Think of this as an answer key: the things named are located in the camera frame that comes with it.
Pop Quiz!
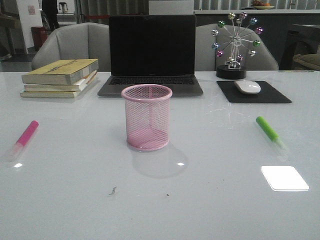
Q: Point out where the green highlighter pen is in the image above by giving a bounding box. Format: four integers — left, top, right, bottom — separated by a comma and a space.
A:
255, 116, 289, 156

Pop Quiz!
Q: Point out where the pink highlighter pen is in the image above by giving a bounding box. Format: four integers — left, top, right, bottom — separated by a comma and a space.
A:
6, 120, 39, 162

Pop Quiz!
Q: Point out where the pink mesh pen holder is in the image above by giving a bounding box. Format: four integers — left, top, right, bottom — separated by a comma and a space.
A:
121, 84, 173, 151

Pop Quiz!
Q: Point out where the grey open laptop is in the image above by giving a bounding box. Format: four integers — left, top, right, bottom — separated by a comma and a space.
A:
97, 14, 203, 98

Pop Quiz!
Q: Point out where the middle cream book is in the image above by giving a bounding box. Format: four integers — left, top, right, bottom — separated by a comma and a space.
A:
24, 70, 97, 92

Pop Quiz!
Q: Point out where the white computer mouse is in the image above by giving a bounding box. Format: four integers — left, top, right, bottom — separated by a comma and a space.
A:
234, 79, 261, 95

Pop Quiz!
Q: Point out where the grey chair behind ornament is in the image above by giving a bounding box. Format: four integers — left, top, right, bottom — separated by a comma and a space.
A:
195, 23, 279, 71

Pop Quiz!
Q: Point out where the top yellow book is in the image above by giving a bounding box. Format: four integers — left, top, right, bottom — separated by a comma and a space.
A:
21, 58, 99, 85

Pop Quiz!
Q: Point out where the yellow book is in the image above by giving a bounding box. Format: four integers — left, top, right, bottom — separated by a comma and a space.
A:
21, 58, 99, 85
20, 77, 96, 99

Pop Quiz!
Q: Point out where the grey chair behind books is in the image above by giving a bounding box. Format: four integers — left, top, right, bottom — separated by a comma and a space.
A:
31, 22, 111, 72

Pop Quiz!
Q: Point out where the black mouse pad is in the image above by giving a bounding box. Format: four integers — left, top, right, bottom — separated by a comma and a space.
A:
216, 80, 293, 104

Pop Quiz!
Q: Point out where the ferris wheel desk ornament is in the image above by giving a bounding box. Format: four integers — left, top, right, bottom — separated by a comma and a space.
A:
211, 11, 261, 80

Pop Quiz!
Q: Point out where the bottom yellow book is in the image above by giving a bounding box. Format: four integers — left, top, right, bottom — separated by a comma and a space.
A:
20, 77, 96, 99

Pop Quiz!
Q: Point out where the red trash bin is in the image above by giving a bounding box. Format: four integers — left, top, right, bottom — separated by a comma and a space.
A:
31, 26, 48, 51

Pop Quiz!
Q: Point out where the fruit bowl on counter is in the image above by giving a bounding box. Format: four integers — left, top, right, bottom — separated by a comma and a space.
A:
251, 0, 275, 10

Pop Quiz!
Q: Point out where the person in black trousers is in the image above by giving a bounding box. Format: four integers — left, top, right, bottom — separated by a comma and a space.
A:
42, 0, 60, 32

